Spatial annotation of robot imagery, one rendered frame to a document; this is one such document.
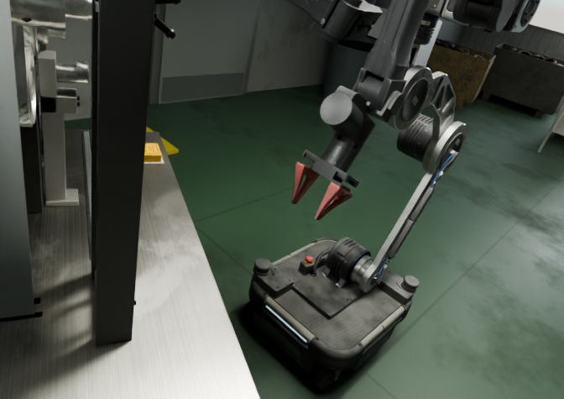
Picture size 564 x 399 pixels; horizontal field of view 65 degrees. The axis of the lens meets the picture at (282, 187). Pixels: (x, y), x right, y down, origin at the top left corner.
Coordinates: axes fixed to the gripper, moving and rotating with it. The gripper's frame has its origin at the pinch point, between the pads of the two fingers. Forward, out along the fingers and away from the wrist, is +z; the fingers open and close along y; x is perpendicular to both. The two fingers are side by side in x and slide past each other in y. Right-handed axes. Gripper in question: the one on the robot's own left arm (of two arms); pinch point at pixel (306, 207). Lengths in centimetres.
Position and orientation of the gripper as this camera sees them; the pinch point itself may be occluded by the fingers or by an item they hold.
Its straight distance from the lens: 82.1
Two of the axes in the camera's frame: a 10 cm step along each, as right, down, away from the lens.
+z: -5.2, 8.5, 0.7
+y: 7.1, 4.7, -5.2
